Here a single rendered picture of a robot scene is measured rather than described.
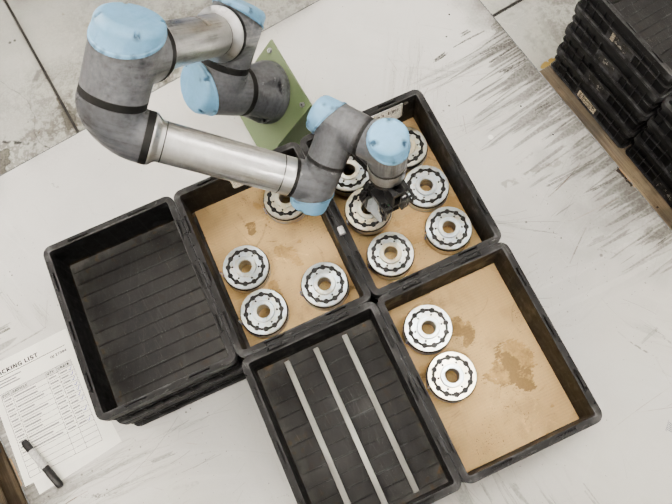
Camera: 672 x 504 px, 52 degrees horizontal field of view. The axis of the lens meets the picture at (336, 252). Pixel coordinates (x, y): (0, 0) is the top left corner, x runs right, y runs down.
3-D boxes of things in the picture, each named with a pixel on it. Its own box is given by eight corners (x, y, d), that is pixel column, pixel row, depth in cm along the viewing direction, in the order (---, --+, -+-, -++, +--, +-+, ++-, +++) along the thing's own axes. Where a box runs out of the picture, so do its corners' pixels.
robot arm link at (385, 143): (377, 105, 121) (420, 127, 119) (377, 134, 131) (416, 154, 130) (354, 140, 119) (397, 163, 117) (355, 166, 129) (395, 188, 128)
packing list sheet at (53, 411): (-24, 374, 164) (-25, 374, 164) (63, 323, 167) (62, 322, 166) (31, 499, 155) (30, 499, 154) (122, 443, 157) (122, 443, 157)
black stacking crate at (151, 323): (65, 265, 160) (43, 250, 149) (184, 213, 162) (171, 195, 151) (120, 426, 148) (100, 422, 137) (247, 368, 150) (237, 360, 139)
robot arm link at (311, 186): (59, 160, 115) (330, 227, 131) (71, 100, 110) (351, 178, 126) (69, 132, 125) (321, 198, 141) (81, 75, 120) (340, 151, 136)
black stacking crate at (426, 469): (249, 369, 150) (240, 361, 139) (373, 312, 152) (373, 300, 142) (324, 549, 138) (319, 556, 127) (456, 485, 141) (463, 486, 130)
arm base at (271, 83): (240, 101, 176) (209, 99, 169) (262, 48, 168) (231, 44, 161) (274, 136, 169) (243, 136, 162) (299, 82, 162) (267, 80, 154)
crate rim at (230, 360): (45, 252, 150) (40, 249, 148) (173, 197, 153) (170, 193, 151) (102, 424, 139) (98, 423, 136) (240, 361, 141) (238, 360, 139)
